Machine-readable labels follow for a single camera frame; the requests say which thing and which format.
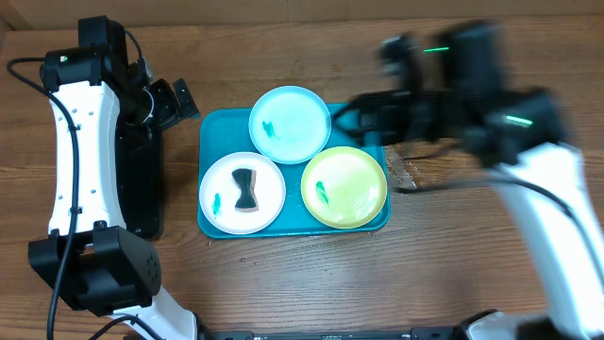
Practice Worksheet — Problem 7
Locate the yellow-green plate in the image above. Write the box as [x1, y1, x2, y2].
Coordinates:
[300, 146, 388, 230]

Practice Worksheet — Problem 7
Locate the light blue plate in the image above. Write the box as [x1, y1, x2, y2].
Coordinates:
[248, 86, 331, 164]

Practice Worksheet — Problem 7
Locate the white plate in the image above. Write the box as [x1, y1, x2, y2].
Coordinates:
[198, 152, 286, 235]

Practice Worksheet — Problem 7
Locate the dark bow-shaped sponge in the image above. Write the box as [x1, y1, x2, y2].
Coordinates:
[231, 168, 258, 213]

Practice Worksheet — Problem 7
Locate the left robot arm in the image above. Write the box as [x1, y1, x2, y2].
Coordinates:
[27, 44, 204, 339]

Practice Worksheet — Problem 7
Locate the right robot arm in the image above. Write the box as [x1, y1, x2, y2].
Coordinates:
[333, 21, 603, 339]

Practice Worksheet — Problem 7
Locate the teal plastic tray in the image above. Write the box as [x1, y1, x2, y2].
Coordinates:
[197, 108, 391, 239]

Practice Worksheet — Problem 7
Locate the black plastic tray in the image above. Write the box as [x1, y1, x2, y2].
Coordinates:
[115, 125, 163, 240]

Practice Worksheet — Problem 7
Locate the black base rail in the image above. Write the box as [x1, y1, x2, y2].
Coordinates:
[210, 326, 468, 340]

